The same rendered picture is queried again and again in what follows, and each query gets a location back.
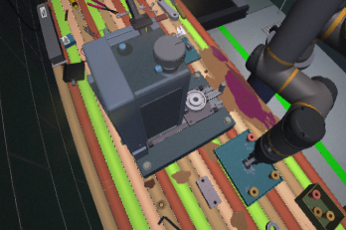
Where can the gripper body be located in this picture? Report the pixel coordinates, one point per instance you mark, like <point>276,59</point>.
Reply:
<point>271,149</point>

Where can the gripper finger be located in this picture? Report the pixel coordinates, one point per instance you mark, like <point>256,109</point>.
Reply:
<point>254,156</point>
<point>249,163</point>

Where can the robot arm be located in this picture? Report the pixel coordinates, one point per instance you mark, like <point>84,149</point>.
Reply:
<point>298,36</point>

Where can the grey flat link bar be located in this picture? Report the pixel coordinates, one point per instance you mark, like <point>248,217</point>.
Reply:
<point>168,10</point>

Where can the teal parts tray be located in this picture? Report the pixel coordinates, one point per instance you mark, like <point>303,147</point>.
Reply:
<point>238,165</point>

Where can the red bushing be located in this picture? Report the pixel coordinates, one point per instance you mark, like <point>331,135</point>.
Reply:
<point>251,137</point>
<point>316,194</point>

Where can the brass bushing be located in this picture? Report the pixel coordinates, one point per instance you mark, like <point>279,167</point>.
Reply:
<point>318,212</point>
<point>253,191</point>
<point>329,215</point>
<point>274,175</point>

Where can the grey press slide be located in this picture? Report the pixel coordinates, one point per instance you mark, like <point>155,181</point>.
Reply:
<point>212,101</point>

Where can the dark green tray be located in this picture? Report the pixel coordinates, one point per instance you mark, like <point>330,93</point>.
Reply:
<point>311,212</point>

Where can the silver drive pulley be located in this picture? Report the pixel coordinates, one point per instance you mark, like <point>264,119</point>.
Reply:
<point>195,101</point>

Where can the small brass nut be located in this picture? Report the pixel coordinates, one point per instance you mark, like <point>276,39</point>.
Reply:
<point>161,204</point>

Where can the dark grey toggle press body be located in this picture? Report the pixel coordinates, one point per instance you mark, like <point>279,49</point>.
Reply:
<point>145,86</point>

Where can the grey knurled depth screw knob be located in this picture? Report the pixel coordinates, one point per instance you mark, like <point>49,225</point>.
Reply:
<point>169,51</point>

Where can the grey metal plate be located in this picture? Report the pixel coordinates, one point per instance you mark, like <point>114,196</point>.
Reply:
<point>208,192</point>

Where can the dark blue box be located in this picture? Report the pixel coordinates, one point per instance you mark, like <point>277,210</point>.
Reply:
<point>261,89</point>

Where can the silver washer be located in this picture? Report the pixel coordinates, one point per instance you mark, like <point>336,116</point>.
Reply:
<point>269,226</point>

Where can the black hex key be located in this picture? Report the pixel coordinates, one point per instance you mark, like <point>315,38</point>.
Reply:
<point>167,219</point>

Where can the small teal plate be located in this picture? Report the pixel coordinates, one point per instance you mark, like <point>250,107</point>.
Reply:
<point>192,54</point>

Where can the small blue button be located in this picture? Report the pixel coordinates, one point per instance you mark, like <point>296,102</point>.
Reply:
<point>122,46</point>
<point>158,68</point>

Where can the white tag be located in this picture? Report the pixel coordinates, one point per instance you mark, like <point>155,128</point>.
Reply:
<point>180,32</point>

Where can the brown wooden stick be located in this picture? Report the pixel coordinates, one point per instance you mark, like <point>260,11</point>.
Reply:
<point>180,10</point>

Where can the small silver wrench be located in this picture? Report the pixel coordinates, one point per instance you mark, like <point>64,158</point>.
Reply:
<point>127,13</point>

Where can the black block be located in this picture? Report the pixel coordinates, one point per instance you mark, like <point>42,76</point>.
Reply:
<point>73,72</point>

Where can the grey coil spring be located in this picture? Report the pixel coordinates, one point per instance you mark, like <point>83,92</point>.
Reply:
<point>88,31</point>

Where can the red pliers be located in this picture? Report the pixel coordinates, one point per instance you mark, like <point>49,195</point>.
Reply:
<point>101,6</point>

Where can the small blue box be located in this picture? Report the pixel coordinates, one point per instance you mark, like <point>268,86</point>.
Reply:
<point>67,41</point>

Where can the long dark grey box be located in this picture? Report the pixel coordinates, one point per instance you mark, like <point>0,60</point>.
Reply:
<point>51,36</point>

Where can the yellow screwdriver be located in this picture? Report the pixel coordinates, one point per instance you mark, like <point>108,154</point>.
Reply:
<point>73,3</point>

